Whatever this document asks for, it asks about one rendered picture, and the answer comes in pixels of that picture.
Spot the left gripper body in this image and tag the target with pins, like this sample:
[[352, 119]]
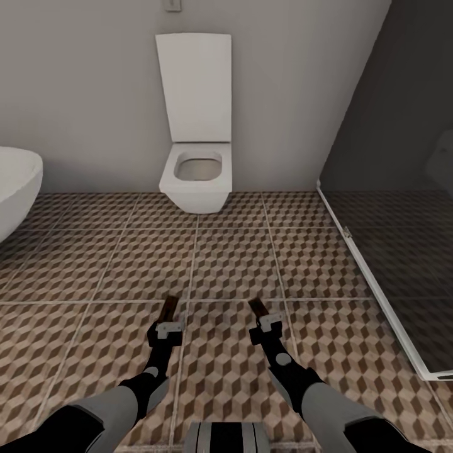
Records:
[[172, 340]]

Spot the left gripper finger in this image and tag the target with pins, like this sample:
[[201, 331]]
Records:
[[153, 327]]

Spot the shower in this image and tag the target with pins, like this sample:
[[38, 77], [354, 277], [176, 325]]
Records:
[[399, 330]]

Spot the mousetrap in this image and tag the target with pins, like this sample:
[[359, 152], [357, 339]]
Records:
[[168, 309], [258, 307]]

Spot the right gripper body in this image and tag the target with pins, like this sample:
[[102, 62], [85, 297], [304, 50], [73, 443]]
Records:
[[258, 336]]

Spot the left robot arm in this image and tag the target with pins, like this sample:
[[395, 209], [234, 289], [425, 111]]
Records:
[[99, 423]]

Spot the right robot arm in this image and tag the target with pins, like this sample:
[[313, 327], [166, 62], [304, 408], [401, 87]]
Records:
[[339, 424]]

